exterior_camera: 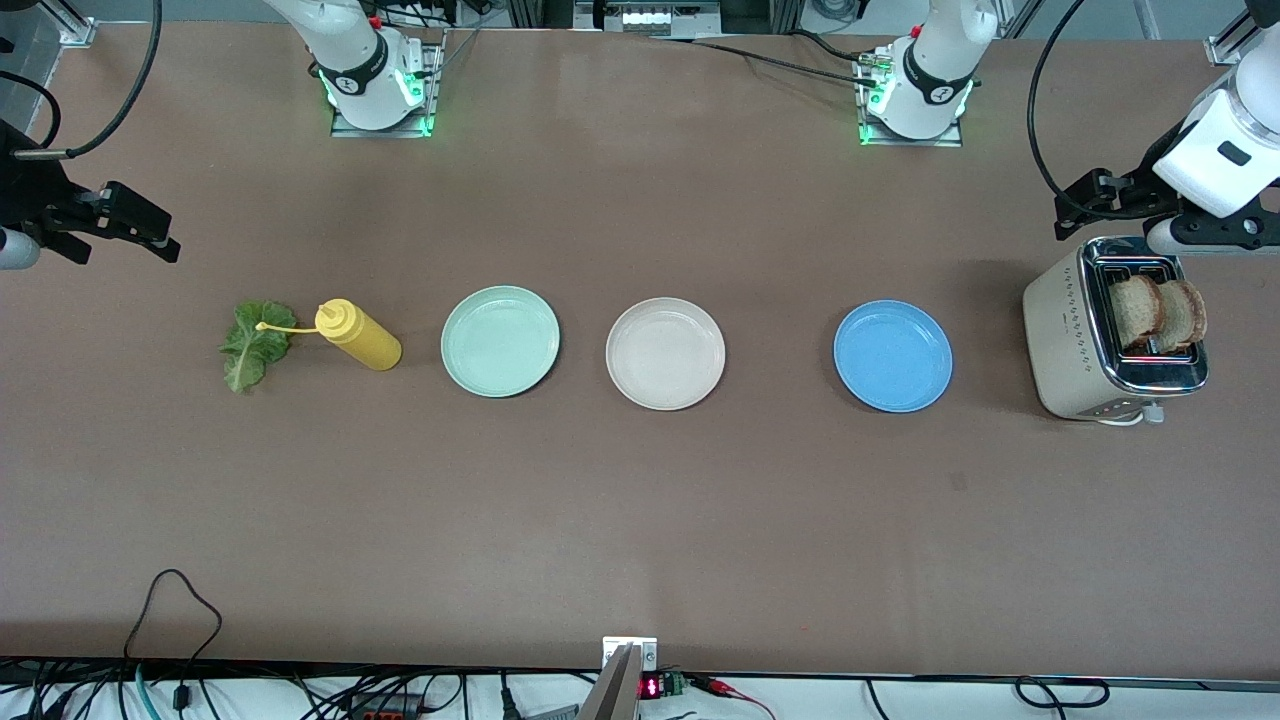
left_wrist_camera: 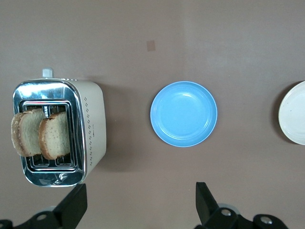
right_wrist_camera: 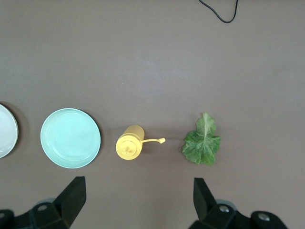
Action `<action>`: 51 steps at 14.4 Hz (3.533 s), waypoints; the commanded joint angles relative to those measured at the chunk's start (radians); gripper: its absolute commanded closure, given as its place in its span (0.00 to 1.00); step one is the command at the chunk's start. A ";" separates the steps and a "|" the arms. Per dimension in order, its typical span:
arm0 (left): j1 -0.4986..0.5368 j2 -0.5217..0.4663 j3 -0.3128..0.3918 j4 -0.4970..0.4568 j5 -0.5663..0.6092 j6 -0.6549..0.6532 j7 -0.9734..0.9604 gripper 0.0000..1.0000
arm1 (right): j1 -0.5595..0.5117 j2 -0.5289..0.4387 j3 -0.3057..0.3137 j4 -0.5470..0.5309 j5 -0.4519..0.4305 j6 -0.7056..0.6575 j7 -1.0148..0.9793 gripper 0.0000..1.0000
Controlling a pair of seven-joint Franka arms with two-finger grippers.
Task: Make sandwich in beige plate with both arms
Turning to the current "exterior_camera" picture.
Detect brown bread slice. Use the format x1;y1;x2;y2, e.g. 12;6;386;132
1110;275;1166;351
1158;280;1208;353

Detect green lettuce leaf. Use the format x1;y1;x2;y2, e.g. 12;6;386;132
220;301;299;394

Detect yellow mustard squeeze bottle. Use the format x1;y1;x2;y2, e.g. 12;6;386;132
256;299;403;372

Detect blue plate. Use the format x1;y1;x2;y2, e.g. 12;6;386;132
833;300;954;414

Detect pale green plate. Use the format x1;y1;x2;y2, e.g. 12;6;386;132
441;286;561;399

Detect beige plate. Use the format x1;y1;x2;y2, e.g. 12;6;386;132
605;297;727;412

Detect beige chrome toaster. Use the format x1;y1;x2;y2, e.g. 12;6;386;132
1022;236;1211;422

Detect black rack device white lights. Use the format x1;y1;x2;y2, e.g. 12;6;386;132
573;0;723;37

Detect grey metal bar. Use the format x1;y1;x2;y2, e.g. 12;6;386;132
577;644;642;720

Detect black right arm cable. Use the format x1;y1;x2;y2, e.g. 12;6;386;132
12;0;164;161

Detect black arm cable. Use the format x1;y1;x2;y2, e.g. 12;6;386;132
12;0;164;161
1027;0;1091;216

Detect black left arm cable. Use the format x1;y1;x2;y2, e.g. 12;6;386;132
1027;0;1091;216

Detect aluminium frame extrusion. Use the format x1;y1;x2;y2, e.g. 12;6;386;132
55;0;98;47
1205;0;1263;67

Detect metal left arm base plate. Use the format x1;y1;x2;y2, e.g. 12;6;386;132
857;50;966;149

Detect white toaster power cord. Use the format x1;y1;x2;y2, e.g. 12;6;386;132
1095;400;1167;429

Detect black table cable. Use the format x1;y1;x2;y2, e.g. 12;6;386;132
650;28;886;91

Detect thin black looped cable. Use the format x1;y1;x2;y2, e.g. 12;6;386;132
123;569;224;713

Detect black coiled cable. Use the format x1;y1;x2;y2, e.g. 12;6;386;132
1014;677;1111;710

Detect red clip lead wire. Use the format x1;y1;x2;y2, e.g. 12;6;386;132
688;674;779;720

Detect silver bracket plate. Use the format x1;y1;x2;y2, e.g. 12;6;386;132
602;636;659;670

